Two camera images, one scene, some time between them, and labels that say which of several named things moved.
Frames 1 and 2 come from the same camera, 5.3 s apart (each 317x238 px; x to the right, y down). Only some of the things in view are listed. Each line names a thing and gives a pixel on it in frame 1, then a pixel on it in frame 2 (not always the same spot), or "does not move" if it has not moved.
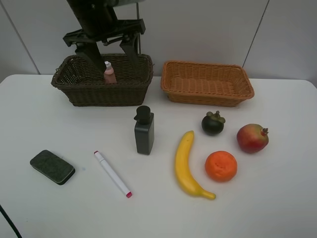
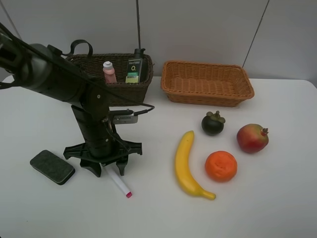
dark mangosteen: [213, 124] does not move
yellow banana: [184, 176] does not move
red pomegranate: [252, 138] does not move
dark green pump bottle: [144, 130] -> [137, 68]
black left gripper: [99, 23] -> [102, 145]
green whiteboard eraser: [52, 166] does not move
